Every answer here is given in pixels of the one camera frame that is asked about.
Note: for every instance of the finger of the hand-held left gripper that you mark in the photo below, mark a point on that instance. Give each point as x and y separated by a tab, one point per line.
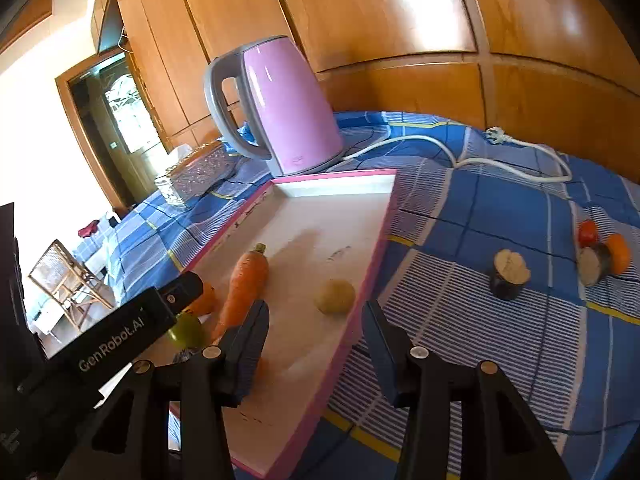
186	355
180	294

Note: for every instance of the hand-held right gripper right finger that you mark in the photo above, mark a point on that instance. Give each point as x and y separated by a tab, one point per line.
382	355

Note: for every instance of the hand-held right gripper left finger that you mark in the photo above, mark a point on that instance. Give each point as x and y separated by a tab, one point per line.
252	345

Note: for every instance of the green lime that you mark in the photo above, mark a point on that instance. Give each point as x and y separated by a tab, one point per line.
187	330

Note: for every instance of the round orange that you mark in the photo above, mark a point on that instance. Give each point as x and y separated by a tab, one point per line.
205	302

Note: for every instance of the orange carrot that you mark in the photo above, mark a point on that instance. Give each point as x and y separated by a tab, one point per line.
245	280

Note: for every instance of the small yellow potato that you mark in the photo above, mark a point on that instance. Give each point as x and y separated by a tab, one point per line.
335	297

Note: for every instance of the pink shallow tray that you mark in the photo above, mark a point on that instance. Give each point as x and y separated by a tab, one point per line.
310	240

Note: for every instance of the wicker chair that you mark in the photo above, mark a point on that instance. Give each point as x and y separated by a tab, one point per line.
55	260

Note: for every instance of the red cloth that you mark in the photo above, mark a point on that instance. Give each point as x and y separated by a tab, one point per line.
88	229

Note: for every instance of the silver tissue box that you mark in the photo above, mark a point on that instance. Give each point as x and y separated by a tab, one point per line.
200	175

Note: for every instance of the eggplant piece with notched cut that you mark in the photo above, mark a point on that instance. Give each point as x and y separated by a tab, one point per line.
507	275

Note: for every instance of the wooden glass door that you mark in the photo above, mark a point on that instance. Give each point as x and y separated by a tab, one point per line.
125	110

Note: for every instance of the blue plaid tablecloth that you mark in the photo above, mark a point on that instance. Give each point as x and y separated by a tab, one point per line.
500	200

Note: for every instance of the pink electric kettle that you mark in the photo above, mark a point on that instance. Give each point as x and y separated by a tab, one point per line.
285	105

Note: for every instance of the eggplant piece with smooth cut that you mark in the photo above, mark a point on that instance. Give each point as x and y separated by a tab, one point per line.
592	265

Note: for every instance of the small red tomato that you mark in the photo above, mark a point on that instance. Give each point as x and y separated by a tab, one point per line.
587	232

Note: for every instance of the small orange tangerine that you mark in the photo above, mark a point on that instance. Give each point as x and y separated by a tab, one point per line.
619	255

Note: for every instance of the wooden wardrobe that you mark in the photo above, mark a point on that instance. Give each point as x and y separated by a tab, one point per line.
375	10

